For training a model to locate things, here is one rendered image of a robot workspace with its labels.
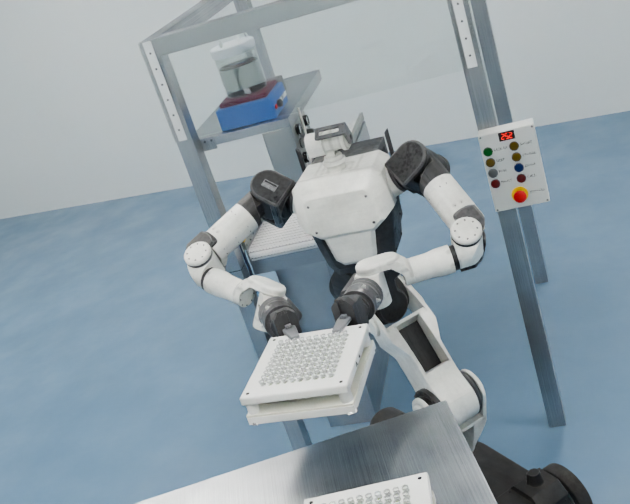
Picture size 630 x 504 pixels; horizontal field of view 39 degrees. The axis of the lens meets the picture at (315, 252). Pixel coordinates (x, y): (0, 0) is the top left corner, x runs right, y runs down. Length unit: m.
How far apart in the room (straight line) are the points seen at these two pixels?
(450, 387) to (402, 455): 0.64
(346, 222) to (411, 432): 0.68
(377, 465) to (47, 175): 6.54
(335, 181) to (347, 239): 0.17
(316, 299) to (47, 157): 5.01
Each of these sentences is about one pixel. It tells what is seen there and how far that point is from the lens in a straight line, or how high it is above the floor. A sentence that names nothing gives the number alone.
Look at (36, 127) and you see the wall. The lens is 8.05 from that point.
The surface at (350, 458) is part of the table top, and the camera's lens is 1.98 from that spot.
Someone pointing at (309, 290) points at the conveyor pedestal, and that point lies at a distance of 3.40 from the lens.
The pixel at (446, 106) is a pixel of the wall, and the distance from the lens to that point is 6.46.
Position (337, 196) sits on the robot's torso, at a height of 1.24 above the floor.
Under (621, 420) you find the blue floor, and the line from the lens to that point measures 3.39.
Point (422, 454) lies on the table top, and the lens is 1.92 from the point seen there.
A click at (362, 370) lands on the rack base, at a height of 1.04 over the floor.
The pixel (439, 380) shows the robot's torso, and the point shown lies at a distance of 2.54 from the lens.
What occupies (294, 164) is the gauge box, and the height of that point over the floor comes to 1.16.
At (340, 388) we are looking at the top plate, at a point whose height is 1.08.
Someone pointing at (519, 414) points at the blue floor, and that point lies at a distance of 3.50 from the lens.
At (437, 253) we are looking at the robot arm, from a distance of 2.24.
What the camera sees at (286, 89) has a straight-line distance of 2.89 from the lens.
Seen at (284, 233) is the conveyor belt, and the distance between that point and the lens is 3.27.
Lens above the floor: 2.04
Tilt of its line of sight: 22 degrees down
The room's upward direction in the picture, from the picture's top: 18 degrees counter-clockwise
